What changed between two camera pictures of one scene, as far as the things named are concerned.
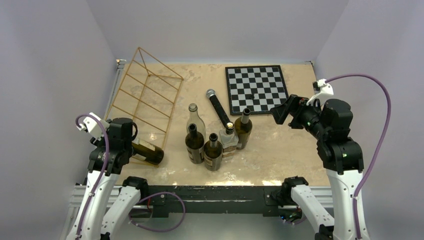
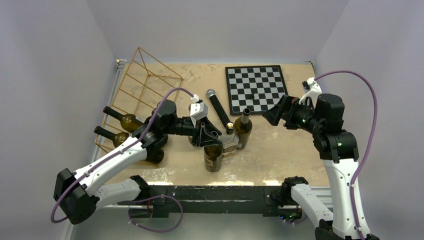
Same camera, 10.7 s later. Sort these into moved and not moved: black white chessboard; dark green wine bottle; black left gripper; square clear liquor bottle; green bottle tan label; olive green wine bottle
Moved: black left gripper; dark green wine bottle
Not moved: olive green wine bottle; green bottle tan label; square clear liquor bottle; black white chessboard
